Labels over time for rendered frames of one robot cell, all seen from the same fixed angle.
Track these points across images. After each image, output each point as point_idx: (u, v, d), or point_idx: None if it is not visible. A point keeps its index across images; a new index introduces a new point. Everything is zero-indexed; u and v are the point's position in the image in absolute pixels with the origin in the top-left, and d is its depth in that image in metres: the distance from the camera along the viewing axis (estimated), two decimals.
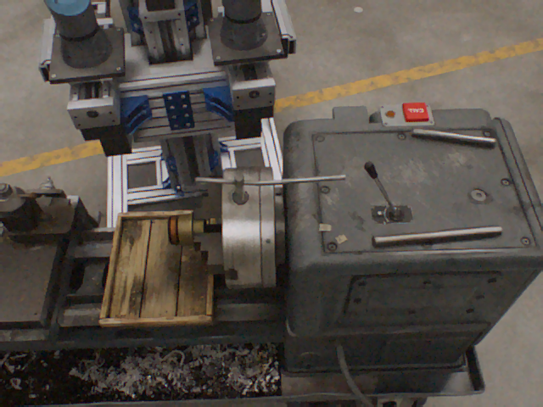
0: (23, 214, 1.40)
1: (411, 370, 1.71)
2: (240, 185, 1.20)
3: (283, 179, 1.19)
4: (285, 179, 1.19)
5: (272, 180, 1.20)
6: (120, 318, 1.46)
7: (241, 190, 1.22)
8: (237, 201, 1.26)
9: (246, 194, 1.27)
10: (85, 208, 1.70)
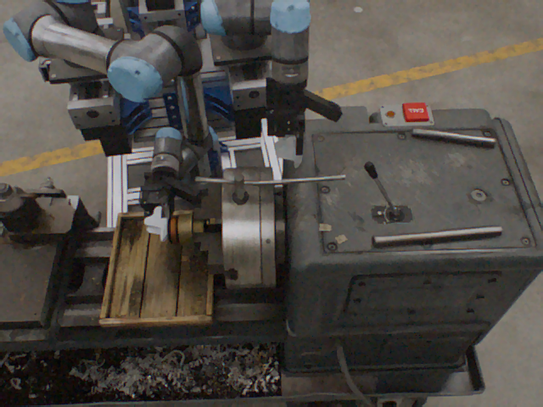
0: (23, 214, 1.40)
1: (411, 370, 1.71)
2: (240, 185, 1.20)
3: (283, 179, 1.19)
4: (285, 179, 1.19)
5: (272, 180, 1.20)
6: (120, 318, 1.46)
7: (241, 190, 1.22)
8: (237, 201, 1.26)
9: (246, 194, 1.27)
10: (85, 208, 1.70)
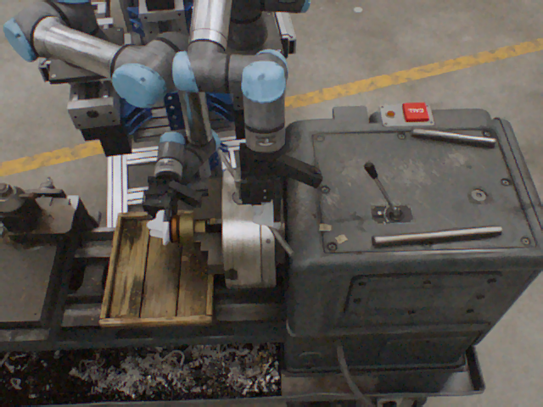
0: (23, 214, 1.40)
1: (411, 370, 1.71)
2: (235, 184, 1.20)
3: None
4: None
5: None
6: (120, 318, 1.46)
7: (236, 189, 1.22)
8: (234, 197, 1.26)
9: None
10: (85, 208, 1.70)
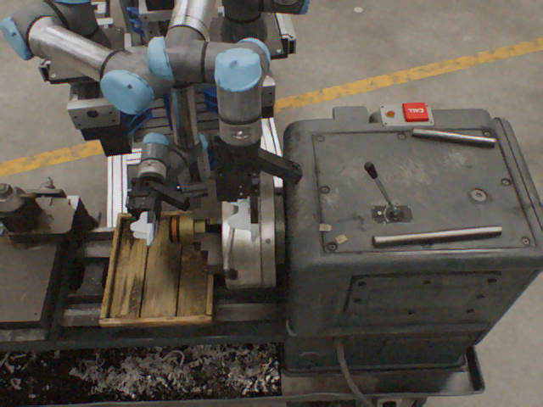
0: (23, 214, 1.40)
1: (411, 370, 1.71)
2: None
3: None
4: None
5: (237, 209, 1.16)
6: (120, 318, 1.46)
7: None
8: None
9: None
10: (85, 208, 1.70)
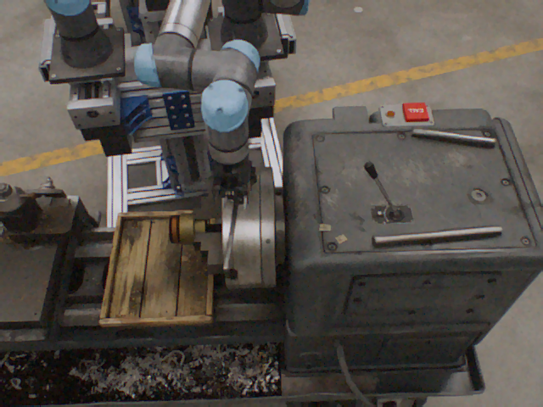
0: (23, 214, 1.40)
1: (411, 370, 1.71)
2: None
3: (234, 217, 1.14)
4: (235, 219, 1.14)
5: (237, 209, 1.16)
6: (120, 318, 1.46)
7: None
8: None
9: None
10: (85, 208, 1.70)
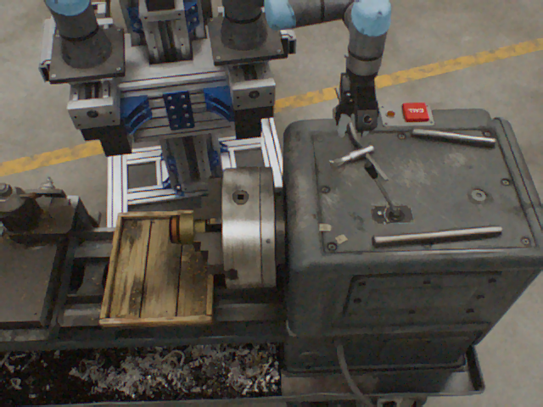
0: (23, 214, 1.40)
1: (411, 370, 1.71)
2: None
3: (351, 122, 1.37)
4: (350, 120, 1.37)
5: (353, 129, 1.35)
6: (120, 318, 1.46)
7: None
8: (235, 194, 1.27)
9: (243, 202, 1.26)
10: (85, 208, 1.70)
